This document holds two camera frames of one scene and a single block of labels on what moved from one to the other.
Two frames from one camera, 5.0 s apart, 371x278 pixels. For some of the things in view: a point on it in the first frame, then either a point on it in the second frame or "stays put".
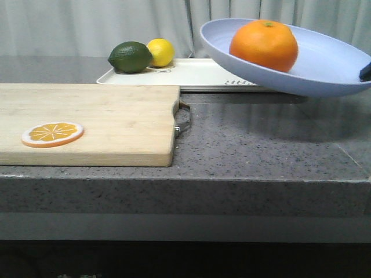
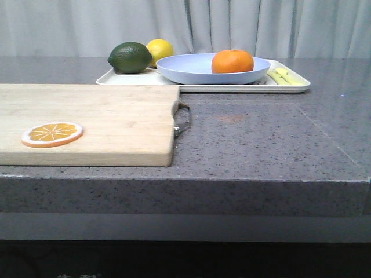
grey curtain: x=93 y=27 stays put
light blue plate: x=325 y=65 to x=196 y=68
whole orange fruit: x=269 y=45 to x=232 y=61
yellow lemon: x=162 y=51 stays put
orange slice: x=51 y=134 stays put
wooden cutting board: x=124 y=125 stays put
